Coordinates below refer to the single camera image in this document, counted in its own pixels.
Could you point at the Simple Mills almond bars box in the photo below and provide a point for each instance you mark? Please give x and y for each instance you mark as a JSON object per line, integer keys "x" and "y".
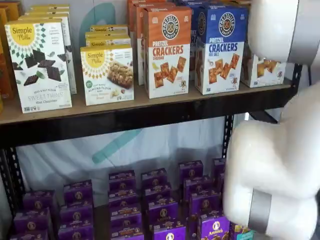
{"x": 107, "y": 75}
{"x": 107, "y": 43}
{"x": 107, "y": 35}
{"x": 107, "y": 28}

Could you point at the wooden shelf board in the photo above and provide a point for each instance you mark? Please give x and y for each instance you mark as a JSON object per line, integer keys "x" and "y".
{"x": 105, "y": 110}
{"x": 101, "y": 222}

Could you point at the yellow white pretzel crackers box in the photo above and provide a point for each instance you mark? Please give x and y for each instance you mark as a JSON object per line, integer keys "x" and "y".
{"x": 265, "y": 72}

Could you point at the blue pretzel crackers box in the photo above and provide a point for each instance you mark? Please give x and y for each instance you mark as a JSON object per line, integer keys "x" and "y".
{"x": 193, "y": 50}
{"x": 222, "y": 50}

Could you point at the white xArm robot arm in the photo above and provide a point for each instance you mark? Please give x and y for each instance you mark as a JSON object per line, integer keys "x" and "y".
{"x": 275, "y": 162}

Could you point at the orange cheddar pretzel crackers box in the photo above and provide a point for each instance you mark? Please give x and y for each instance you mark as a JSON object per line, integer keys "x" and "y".
{"x": 167, "y": 52}
{"x": 133, "y": 20}
{"x": 140, "y": 60}

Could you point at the white banner teal logo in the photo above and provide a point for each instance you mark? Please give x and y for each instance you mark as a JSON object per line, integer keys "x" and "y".
{"x": 75, "y": 155}

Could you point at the dark orange snack box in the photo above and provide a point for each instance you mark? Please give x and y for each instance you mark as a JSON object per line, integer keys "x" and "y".
{"x": 4, "y": 62}
{"x": 12, "y": 10}

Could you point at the purple teal Annie's box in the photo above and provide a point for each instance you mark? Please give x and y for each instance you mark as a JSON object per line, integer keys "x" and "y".
{"x": 241, "y": 232}

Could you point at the Simple Mills Sweet Thins box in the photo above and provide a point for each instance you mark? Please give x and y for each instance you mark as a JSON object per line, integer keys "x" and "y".
{"x": 71, "y": 75}
{"x": 37, "y": 67}
{"x": 50, "y": 9}
{"x": 50, "y": 6}
{"x": 47, "y": 13}

